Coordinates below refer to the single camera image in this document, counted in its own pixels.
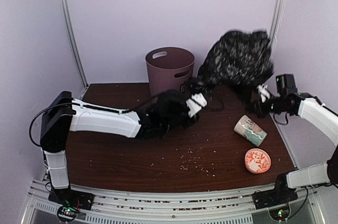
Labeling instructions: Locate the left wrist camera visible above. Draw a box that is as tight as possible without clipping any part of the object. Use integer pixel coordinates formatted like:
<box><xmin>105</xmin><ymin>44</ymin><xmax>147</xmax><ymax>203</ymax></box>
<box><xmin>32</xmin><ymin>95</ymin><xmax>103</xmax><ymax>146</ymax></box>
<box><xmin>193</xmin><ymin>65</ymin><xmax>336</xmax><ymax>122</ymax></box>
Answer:
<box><xmin>186</xmin><ymin>93</ymin><xmax>207</xmax><ymax>118</ymax></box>

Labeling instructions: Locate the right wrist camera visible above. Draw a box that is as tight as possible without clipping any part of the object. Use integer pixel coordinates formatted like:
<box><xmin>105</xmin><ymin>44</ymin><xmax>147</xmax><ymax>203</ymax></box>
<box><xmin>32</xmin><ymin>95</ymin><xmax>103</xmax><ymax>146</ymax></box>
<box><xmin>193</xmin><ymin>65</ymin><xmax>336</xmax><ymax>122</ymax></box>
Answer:
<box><xmin>257</xmin><ymin>84</ymin><xmax>271</xmax><ymax>102</ymax></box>

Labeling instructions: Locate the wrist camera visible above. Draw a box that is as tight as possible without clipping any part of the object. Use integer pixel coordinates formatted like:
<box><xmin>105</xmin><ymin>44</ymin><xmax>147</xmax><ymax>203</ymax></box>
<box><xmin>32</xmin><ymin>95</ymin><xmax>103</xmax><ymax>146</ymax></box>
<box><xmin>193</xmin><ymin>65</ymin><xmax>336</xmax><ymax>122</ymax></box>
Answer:
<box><xmin>186</xmin><ymin>93</ymin><xmax>207</xmax><ymax>118</ymax></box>
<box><xmin>257</xmin><ymin>84</ymin><xmax>271</xmax><ymax>102</ymax></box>

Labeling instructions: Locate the mauve plastic trash bin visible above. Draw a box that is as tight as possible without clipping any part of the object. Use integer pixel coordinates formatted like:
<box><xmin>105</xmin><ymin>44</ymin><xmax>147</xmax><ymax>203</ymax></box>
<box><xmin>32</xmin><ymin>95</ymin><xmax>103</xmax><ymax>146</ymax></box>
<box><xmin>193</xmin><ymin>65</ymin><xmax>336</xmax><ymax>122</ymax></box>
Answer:
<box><xmin>145</xmin><ymin>47</ymin><xmax>195</xmax><ymax>96</ymax></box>

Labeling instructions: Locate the floral ceramic mug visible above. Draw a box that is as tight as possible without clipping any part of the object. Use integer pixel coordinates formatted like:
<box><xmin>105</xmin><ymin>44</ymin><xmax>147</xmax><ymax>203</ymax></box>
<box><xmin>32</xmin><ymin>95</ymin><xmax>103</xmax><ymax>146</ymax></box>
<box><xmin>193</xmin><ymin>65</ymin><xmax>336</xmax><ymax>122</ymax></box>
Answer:
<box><xmin>234</xmin><ymin>115</ymin><xmax>267</xmax><ymax>147</ymax></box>

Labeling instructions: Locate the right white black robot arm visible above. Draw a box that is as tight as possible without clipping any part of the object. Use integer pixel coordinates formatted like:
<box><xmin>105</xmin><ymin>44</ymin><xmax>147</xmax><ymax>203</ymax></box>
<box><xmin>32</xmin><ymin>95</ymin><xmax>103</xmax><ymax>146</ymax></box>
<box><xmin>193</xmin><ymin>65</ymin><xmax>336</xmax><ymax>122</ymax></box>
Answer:
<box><xmin>250</xmin><ymin>74</ymin><xmax>337</xmax><ymax>208</ymax></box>

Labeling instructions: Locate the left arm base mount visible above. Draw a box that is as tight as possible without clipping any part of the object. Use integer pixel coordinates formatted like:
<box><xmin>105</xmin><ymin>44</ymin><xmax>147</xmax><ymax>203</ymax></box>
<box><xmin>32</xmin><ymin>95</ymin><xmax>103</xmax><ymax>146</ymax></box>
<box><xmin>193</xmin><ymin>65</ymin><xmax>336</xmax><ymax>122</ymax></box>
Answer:
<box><xmin>48</xmin><ymin>187</ymin><xmax>95</xmax><ymax>223</ymax></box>

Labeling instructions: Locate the left aluminium frame post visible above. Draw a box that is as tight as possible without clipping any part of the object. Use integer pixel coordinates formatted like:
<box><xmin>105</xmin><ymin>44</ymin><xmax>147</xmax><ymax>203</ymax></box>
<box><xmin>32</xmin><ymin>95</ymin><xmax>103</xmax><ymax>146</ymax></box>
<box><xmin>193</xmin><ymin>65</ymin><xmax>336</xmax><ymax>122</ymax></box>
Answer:
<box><xmin>60</xmin><ymin>0</ymin><xmax>89</xmax><ymax>88</ymax></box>

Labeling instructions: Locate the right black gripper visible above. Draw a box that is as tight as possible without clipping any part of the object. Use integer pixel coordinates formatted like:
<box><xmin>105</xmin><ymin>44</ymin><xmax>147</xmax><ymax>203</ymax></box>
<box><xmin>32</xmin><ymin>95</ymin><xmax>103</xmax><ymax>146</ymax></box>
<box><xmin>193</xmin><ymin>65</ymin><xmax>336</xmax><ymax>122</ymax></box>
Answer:
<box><xmin>247</xmin><ymin>94</ymin><xmax>290</xmax><ymax>117</ymax></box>

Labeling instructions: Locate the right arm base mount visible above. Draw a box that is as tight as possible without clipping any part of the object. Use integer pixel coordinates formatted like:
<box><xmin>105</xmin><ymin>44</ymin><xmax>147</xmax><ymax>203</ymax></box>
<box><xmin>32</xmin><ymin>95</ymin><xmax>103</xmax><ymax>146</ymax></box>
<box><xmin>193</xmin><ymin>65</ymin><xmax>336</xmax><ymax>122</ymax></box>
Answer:
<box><xmin>252</xmin><ymin>189</ymin><xmax>298</xmax><ymax>222</ymax></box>

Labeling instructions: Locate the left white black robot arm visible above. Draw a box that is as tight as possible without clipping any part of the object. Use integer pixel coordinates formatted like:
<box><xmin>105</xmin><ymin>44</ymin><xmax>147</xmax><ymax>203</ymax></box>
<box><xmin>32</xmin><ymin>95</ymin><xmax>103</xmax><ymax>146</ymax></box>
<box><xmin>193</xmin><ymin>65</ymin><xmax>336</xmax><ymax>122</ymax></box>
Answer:
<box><xmin>39</xmin><ymin>89</ymin><xmax>207</xmax><ymax>205</ymax></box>

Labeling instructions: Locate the black plastic trash bag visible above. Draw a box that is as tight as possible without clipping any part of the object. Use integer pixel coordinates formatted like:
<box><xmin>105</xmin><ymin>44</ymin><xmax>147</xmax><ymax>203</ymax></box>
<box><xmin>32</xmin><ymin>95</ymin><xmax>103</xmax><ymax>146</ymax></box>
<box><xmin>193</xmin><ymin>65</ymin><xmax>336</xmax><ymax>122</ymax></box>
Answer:
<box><xmin>185</xmin><ymin>29</ymin><xmax>274</xmax><ymax>111</ymax></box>

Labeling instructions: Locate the orange patterned ceramic bowl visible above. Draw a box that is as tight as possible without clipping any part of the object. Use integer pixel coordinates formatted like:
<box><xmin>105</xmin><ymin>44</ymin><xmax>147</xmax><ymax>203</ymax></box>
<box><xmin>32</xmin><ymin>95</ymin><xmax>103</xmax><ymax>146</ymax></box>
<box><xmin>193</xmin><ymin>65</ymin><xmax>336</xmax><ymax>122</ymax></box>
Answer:
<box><xmin>245</xmin><ymin>148</ymin><xmax>271</xmax><ymax>174</ymax></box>

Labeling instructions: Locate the right aluminium frame post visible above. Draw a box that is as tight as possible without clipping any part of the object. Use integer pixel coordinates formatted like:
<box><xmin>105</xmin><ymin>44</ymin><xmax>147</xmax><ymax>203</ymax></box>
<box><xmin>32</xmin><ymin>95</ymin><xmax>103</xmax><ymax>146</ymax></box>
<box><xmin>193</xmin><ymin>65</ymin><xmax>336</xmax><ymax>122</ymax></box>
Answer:
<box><xmin>270</xmin><ymin>0</ymin><xmax>285</xmax><ymax>51</ymax></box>

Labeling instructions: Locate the aluminium front rail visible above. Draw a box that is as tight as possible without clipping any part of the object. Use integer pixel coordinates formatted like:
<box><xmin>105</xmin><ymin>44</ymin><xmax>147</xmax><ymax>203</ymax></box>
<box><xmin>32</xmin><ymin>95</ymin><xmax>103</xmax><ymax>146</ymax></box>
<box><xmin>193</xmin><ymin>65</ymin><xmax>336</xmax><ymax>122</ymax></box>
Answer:
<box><xmin>19</xmin><ymin>180</ymin><xmax>327</xmax><ymax>223</ymax></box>

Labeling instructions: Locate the aluminium frame post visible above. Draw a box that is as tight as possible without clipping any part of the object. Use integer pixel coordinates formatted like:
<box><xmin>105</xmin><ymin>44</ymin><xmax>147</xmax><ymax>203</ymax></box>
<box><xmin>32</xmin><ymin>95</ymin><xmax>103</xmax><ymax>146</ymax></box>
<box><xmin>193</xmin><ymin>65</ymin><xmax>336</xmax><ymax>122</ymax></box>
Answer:
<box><xmin>270</xmin><ymin>0</ymin><xmax>285</xmax><ymax>51</ymax></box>
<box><xmin>60</xmin><ymin>0</ymin><xmax>89</xmax><ymax>88</ymax></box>

